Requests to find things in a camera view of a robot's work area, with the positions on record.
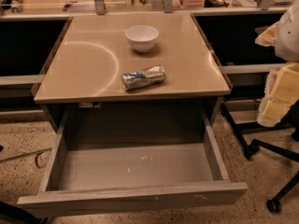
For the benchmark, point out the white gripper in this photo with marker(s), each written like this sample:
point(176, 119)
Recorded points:
point(288, 36)

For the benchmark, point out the silver blue redbull can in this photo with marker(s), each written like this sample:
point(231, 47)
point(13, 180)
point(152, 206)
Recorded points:
point(143, 78)

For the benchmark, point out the grey cabinet with beige top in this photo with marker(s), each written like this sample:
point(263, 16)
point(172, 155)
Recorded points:
point(94, 53)

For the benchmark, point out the grey open top drawer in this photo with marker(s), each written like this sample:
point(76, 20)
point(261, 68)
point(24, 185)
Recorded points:
point(132, 157)

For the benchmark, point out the black office chair base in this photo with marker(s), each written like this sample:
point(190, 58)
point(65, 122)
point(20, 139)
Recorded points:
point(273, 205)

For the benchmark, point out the white ceramic bowl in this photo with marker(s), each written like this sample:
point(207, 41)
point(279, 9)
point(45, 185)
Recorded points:
point(142, 38)

